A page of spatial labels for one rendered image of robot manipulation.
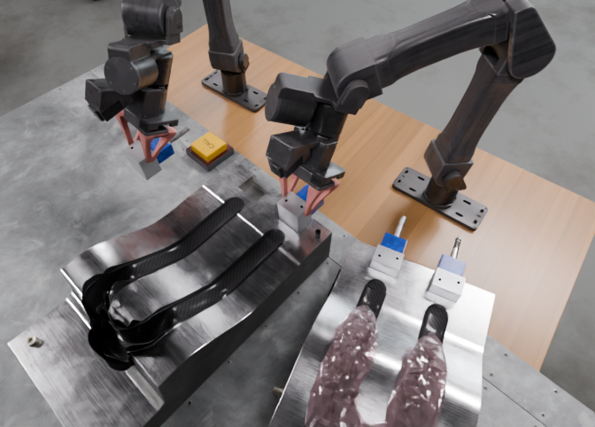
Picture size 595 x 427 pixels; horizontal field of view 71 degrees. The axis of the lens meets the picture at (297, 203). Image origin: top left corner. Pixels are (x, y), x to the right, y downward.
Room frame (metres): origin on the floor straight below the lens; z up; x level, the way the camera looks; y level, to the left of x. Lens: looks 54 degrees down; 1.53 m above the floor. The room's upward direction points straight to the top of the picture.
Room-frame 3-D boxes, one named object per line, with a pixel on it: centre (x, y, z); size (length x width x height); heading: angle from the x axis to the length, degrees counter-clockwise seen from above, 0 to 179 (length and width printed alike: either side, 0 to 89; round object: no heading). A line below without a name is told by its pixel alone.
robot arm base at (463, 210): (0.55, -0.31, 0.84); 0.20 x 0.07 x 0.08; 53
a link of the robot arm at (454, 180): (0.55, -0.30, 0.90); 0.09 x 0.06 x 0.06; 10
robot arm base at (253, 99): (0.92, 0.17, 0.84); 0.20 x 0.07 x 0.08; 53
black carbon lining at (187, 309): (0.32, 0.18, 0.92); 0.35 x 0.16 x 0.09; 137
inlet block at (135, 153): (0.58, 0.27, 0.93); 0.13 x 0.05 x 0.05; 138
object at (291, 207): (0.47, -0.03, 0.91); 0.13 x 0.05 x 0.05; 137
